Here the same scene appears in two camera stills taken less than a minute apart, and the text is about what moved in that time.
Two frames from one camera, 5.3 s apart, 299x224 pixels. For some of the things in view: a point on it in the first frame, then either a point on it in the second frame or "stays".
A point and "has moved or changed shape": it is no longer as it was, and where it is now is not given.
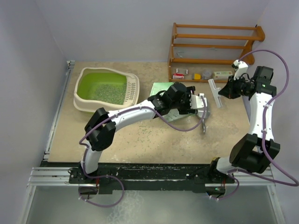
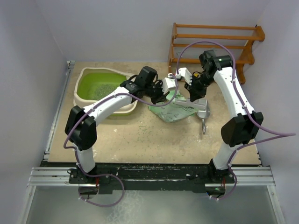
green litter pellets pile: x=114 y=93 stays
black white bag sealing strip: x=215 y=91 has moved or changed shape
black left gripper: x=187 y=109 -> x=161 y=97
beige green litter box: x=112 y=90 stays
